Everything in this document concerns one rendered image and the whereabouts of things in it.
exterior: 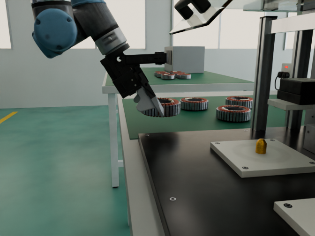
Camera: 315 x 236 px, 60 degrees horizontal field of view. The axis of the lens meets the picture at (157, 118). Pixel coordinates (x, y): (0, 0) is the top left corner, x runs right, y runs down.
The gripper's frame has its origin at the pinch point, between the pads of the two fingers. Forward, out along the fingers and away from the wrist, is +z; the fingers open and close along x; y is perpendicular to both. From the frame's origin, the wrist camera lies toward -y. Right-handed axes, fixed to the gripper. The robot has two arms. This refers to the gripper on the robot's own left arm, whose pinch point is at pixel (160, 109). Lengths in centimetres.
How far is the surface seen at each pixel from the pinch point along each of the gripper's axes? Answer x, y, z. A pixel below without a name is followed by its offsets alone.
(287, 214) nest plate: 47.4, -5.1, 6.5
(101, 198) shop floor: -95, 62, 58
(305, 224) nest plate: 50, -6, 7
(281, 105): 29.3, -18.1, 3.0
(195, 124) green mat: -4.7, -7.0, 11.3
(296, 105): 30.8, -19.9, 3.8
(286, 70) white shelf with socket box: -60, -70, 34
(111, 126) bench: -108, 31, 22
